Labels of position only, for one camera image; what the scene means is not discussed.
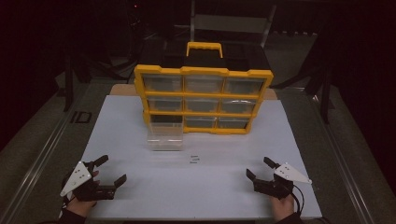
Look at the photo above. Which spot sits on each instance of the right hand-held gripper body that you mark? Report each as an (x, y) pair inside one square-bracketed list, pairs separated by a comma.
[(277, 186)]

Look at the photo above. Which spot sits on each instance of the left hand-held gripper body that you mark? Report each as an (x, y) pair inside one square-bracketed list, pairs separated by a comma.
[(77, 177)]

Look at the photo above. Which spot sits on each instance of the clear plastic drawer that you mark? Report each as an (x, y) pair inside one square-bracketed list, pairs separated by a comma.
[(163, 137)]

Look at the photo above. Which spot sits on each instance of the yellow and black organizer cabinet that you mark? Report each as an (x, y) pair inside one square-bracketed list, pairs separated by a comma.
[(202, 71)]

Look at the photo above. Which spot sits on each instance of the person's right hand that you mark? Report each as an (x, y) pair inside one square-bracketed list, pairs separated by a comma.
[(284, 207)]

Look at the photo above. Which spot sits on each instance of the person's left hand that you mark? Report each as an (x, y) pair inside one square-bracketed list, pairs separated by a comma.
[(81, 207)]

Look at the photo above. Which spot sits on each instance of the white table mat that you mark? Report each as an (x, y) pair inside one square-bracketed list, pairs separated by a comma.
[(202, 186)]

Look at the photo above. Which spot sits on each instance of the black metal stand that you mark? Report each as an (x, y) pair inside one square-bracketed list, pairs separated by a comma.
[(325, 93), (69, 87)]

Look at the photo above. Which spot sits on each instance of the set of clear cabinet drawers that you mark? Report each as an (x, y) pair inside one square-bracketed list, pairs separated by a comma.
[(203, 84)]

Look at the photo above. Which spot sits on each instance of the metal floor rail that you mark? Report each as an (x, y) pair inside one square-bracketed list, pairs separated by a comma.
[(345, 161), (40, 155)]

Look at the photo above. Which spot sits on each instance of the grey metal chair frame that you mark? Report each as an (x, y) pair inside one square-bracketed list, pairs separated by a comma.
[(230, 23)]

